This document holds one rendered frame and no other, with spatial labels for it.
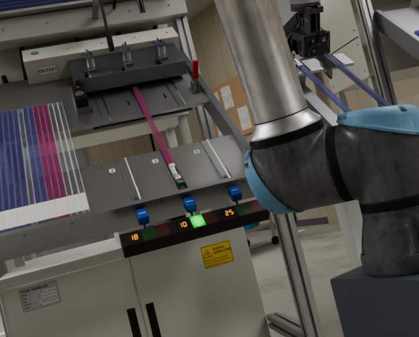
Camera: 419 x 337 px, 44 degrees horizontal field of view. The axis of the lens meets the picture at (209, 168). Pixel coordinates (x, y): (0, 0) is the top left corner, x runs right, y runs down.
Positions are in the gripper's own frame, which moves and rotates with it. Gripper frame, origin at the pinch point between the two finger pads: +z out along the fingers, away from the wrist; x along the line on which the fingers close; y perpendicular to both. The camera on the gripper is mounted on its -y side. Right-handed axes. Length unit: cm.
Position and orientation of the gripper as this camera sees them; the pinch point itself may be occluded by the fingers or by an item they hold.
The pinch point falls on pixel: (303, 83)
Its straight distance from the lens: 137.3
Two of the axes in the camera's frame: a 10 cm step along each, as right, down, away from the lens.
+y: 3.2, 3.6, -8.7
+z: 1.0, 9.1, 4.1
